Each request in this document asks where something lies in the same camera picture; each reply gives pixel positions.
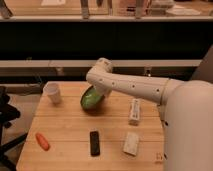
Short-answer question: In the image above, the green ceramic bowl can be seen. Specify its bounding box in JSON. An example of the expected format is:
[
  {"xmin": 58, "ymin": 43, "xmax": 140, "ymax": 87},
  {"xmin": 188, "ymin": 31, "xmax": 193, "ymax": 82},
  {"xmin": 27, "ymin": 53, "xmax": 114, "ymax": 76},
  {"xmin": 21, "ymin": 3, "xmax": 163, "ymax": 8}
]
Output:
[{"xmin": 80, "ymin": 86, "xmax": 104, "ymax": 110}]

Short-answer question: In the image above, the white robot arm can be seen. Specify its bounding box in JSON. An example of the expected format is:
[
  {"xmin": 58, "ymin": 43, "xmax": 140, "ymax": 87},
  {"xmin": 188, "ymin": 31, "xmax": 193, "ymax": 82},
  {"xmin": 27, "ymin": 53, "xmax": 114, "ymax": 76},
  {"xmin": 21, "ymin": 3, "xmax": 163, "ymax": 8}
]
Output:
[{"xmin": 86, "ymin": 58, "xmax": 213, "ymax": 171}]

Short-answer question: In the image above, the white paper cup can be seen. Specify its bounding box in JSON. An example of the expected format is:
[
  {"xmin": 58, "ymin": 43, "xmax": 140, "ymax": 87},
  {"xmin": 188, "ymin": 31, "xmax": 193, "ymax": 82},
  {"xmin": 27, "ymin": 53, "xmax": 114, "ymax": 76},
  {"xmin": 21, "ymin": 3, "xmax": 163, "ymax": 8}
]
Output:
[{"xmin": 43, "ymin": 82, "xmax": 61, "ymax": 104}]

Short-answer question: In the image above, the wooden table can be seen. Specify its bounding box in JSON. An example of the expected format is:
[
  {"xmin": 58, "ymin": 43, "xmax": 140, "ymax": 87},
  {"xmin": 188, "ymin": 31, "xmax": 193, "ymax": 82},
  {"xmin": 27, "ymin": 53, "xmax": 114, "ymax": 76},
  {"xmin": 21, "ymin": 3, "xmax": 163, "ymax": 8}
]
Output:
[{"xmin": 17, "ymin": 82, "xmax": 164, "ymax": 171}]

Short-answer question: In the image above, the white tube bottle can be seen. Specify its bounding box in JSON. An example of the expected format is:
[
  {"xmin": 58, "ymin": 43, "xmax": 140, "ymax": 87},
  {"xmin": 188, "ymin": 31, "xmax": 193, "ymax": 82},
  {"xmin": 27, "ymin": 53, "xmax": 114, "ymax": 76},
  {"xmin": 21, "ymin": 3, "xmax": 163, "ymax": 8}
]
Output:
[{"xmin": 129, "ymin": 98, "xmax": 141, "ymax": 126}]

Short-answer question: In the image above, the black office chair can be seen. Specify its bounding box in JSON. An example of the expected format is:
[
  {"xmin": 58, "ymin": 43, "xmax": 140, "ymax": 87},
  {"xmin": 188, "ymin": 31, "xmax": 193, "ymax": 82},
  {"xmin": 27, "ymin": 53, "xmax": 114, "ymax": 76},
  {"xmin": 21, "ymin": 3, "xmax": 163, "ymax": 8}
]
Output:
[{"xmin": 0, "ymin": 86, "xmax": 27, "ymax": 171}]

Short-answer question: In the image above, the orange carrot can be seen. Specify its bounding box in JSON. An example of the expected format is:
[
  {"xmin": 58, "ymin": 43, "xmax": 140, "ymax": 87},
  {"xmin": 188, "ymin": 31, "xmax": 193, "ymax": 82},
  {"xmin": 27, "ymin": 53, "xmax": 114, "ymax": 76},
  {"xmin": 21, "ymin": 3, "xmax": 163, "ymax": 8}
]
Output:
[{"xmin": 35, "ymin": 133, "xmax": 50, "ymax": 151}]

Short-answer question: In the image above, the black remote control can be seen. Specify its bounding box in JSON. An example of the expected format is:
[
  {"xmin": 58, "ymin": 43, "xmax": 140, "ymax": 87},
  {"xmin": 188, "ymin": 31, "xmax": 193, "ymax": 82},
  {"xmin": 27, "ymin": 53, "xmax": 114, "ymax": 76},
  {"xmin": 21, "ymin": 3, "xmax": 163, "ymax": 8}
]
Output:
[{"xmin": 90, "ymin": 131, "xmax": 100, "ymax": 156}]

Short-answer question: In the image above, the white sponge block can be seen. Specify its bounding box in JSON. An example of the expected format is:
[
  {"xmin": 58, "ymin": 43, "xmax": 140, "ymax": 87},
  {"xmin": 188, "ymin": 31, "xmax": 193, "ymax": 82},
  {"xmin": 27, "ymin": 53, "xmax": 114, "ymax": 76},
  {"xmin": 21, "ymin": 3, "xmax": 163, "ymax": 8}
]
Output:
[{"xmin": 123, "ymin": 132, "xmax": 140, "ymax": 156}]

